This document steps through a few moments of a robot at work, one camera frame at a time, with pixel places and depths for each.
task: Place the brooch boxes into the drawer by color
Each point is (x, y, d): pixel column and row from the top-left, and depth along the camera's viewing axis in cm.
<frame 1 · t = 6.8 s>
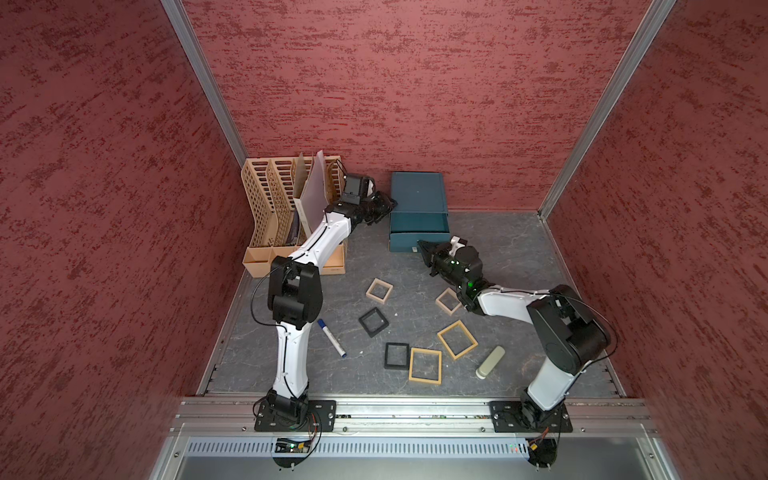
left hand: (395, 209, 93), fingers open
right hand: (414, 245, 87), fingers closed
teal stacked drawer cabinet: (421, 211, 91), point 24 cm above the table
teal top drawer: (407, 228, 92), point 20 cm above the table
beige lattice file organizer: (278, 228, 106), point 9 cm above the table
small beige brooch box: (379, 290, 100), on the table
small beige brooch box 2: (445, 301, 97), on the table
small black brooch box: (373, 322, 93), on the table
small black brooch box 2: (396, 356, 86), on the table
large tan brooch box: (467, 332, 89), point 2 cm above the table
large tan brooch box 2: (425, 366, 85), on the table
blue white marker pen: (331, 337, 89), on the table
beige oblong case: (491, 362, 83), point 3 cm above the table
lilac plastic folder: (315, 196, 91), point 27 cm above the table
brown printed cardboard sheet: (299, 175, 98), point 26 cm above the table

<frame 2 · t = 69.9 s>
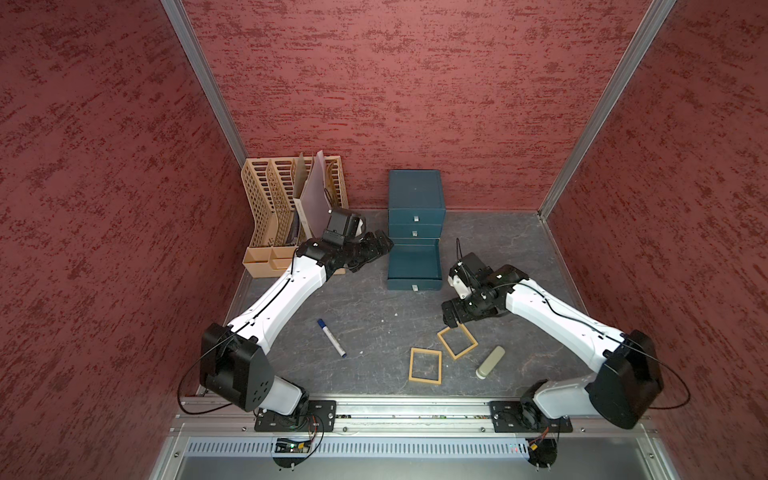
left hand: (382, 255, 80), fingers open
right hand: (461, 320, 80), fingers open
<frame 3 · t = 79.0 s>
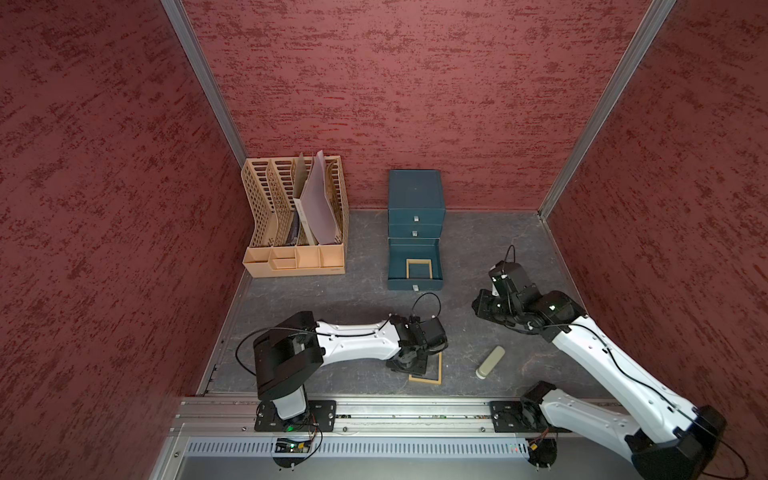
left hand: (410, 373, 79), fingers open
right hand: (474, 312, 76), fingers open
large tan brooch box: (416, 268, 102), point 3 cm above the table
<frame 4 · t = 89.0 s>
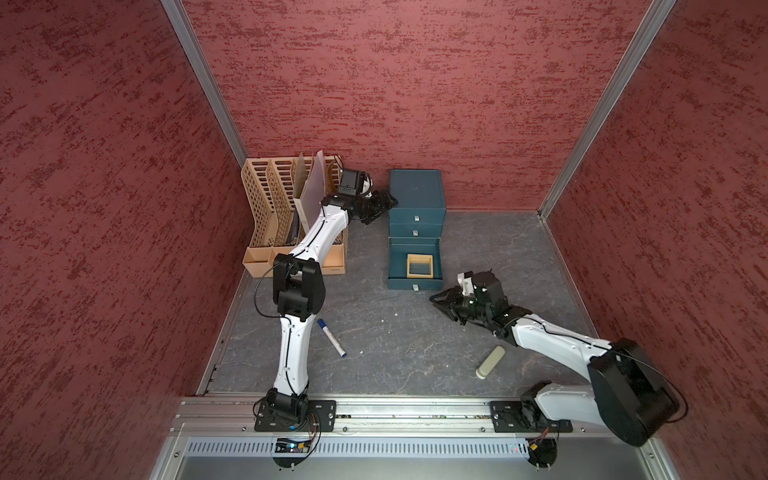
left hand: (390, 210, 95), fingers open
right hand: (429, 305, 84), fingers open
large tan brooch box 2: (420, 266, 103), point 3 cm above the table
